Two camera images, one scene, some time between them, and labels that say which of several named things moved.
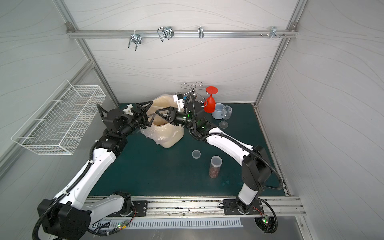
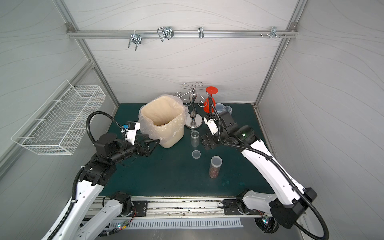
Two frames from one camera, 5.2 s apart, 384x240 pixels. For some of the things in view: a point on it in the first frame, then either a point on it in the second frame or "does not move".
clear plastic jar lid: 196,154 does not move
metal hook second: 165,32 does not move
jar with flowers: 216,162 does not move
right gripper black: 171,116 -> 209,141
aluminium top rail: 183,34 does not move
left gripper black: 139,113 -> 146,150
